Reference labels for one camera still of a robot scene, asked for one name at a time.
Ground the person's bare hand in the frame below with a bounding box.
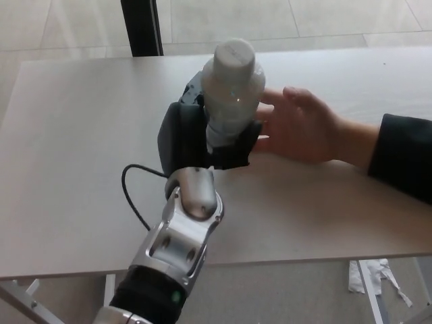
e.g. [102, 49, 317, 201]
[256, 86, 379, 169]

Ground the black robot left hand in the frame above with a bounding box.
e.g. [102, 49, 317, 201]
[157, 70, 263, 176]

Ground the clear plastic bottle white cap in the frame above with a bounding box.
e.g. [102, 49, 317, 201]
[201, 38, 267, 153]

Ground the person's dark sleeved forearm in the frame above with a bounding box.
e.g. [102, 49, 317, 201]
[367, 113, 432, 206]

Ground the crumpled white paper scrap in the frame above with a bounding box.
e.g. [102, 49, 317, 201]
[347, 259, 414, 308]

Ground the white metal table leg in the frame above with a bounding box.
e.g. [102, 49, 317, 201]
[103, 273, 117, 306]

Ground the white slanted table leg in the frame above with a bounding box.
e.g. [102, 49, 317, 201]
[357, 260, 389, 324]

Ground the grey diagonal table brace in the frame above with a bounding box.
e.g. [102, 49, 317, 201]
[0, 281, 65, 324]

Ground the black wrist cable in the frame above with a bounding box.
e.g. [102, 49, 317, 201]
[121, 163, 169, 232]

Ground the black vertical post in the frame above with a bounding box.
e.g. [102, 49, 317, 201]
[120, 0, 165, 57]

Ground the white metal table bracket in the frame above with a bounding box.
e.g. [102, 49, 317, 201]
[10, 278, 40, 298]

